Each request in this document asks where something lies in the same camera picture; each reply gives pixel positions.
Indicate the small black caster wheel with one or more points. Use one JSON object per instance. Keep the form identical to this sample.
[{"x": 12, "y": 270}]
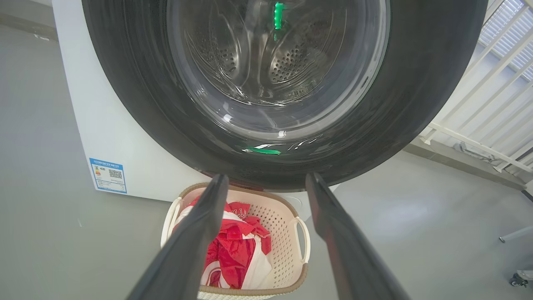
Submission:
[{"x": 519, "y": 280}]

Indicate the blue energy label sticker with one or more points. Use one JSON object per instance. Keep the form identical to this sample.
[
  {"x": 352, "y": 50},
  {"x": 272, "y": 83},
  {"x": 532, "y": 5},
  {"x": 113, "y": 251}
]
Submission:
[{"x": 108, "y": 176}]

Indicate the white washing machine body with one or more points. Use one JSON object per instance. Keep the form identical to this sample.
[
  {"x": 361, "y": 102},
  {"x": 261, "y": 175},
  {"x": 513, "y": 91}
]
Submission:
[{"x": 108, "y": 125}]

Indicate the grey metal pole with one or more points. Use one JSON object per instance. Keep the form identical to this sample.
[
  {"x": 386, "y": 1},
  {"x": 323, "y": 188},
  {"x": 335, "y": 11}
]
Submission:
[{"x": 516, "y": 234}]

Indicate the white slatted railing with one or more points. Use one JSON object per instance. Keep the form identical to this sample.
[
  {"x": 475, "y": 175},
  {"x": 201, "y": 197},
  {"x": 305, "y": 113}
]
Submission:
[{"x": 470, "y": 141}]

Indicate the red and white garment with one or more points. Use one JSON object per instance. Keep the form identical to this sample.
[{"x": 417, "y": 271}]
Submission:
[
  {"x": 245, "y": 227},
  {"x": 233, "y": 266}
]

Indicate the black round washing machine door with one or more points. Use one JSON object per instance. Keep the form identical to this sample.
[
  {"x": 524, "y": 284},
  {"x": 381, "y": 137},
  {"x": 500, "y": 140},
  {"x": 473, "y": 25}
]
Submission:
[{"x": 416, "y": 104}]

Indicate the cream perforated laundry basket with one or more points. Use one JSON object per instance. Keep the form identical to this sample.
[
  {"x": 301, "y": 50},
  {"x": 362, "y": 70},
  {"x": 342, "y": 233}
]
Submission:
[{"x": 283, "y": 233}]

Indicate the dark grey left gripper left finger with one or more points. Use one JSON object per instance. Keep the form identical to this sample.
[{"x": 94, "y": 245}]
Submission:
[{"x": 187, "y": 250}]

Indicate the steel washing machine drum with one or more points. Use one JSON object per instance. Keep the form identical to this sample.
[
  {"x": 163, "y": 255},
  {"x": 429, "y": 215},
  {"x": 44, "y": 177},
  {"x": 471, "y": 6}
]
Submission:
[{"x": 287, "y": 62}]

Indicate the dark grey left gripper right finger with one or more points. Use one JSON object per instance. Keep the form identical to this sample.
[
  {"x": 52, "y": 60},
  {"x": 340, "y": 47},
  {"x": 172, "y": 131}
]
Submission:
[{"x": 349, "y": 258}]

